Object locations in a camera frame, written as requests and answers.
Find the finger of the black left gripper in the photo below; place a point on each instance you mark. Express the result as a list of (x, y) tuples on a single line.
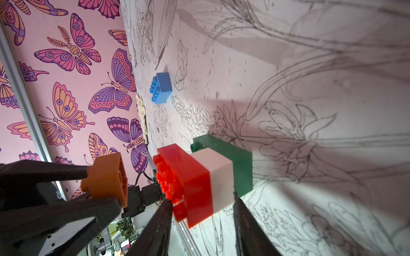
[(63, 228), (29, 182)]

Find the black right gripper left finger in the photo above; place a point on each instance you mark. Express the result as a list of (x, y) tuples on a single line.
[(154, 240)]

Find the red lego brick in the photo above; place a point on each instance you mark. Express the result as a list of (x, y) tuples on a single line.
[(186, 183)]

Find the cream work glove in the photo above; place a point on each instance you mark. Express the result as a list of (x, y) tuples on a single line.
[(142, 117)]

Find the aluminium frame left diagonal beam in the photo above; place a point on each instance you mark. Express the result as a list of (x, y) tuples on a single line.
[(25, 103)]

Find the orange lego brick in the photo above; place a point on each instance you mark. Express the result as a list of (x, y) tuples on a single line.
[(107, 178)]

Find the green lego plate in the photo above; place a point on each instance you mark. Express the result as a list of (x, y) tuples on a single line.
[(242, 160)]

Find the blue lego brick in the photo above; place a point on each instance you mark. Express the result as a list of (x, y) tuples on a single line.
[(160, 88)]

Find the white lego brick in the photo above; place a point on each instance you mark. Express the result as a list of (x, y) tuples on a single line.
[(221, 177)]

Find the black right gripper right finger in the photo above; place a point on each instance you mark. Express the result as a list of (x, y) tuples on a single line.
[(251, 240)]

